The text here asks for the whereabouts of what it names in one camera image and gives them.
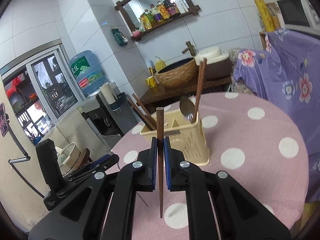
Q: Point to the white microwave oven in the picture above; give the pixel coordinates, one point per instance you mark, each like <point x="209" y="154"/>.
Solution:
<point x="292" y="12"/>

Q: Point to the black gooseneck phone stand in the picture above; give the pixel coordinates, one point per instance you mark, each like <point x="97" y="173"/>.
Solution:
<point x="21" y="160"/>

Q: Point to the green packet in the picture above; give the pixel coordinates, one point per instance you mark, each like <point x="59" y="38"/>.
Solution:
<point x="119" y="37"/>

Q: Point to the window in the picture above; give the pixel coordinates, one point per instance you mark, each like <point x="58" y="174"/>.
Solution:
<point x="50" y="85"/>

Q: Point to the yellow wrap roll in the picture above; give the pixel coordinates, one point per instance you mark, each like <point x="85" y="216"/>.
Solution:
<point x="262" y="12"/>

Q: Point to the blue cup holder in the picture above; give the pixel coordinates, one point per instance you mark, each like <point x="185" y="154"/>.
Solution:
<point x="120" y="102"/>

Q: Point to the woven basket basin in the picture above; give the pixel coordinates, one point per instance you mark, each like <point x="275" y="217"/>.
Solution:
<point x="180" y="76"/>

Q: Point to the cream plastic utensil holder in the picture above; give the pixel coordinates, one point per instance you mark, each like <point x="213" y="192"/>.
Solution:
<point x="190" y="145"/>

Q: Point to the row of bottles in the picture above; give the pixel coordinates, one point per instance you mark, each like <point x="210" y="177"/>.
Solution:
<point x="162" y="12"/>

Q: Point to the yellow cup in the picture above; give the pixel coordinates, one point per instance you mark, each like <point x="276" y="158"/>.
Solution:
<point x="151" y="82"/>

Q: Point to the blue water jug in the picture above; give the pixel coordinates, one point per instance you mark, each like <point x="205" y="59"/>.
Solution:
<point x="85" y="72"/>

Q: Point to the pink polka dot tablecloth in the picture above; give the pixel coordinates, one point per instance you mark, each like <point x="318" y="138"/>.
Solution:
<point x="250" y="142"/>

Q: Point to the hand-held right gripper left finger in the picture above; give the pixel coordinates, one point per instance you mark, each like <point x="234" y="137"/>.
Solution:
<point x="153" y="160"/>

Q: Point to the grey water dispenser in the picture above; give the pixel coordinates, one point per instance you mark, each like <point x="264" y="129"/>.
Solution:
<point x="100" y="112"/>

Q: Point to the brass faucet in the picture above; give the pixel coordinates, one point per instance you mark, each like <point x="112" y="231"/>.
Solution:
<point x="190" y="48"/>

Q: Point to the white ceramic pot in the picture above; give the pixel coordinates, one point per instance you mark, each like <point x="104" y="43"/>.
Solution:
<point x="67" y="157"/>

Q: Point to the brown rice cooker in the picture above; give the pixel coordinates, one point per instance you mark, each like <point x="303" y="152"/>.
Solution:
<point x="217" y="67"/>

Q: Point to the stack of paper cups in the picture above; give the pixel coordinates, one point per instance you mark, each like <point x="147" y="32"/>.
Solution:
<point x="108" y="92"/>

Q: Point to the grey floral cloth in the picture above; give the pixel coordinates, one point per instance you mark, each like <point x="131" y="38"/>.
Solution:
<point x="240" y="80"/>

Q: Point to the yellow soap bottle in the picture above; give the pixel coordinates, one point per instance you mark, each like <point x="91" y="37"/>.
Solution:
<point x="160" y="65"/>

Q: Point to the wooden framed mirror shelf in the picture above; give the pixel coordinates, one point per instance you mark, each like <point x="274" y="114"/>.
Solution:
<point x="155" y="0"/>

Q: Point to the tall brown wooden chopstick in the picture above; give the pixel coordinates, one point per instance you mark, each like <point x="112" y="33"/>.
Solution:
<point x="200" y="87"/>

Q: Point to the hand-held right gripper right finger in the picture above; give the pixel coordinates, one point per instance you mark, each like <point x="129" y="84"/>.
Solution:
<point x="167" y="160"/>

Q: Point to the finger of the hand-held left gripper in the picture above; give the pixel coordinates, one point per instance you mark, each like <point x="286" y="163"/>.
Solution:
<point x="80" y="173"/>
<point x="100" y="162"/>

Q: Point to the dark wooden counter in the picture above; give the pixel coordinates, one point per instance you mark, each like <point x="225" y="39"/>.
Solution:
<point x="175" y="92"/>

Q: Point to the small pink bowl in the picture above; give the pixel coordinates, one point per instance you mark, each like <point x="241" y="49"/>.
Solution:
<point x="136" y="33"/>

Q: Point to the purple floral cloth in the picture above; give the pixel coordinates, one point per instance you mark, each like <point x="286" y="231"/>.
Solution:
<point x="287" y="62"/>

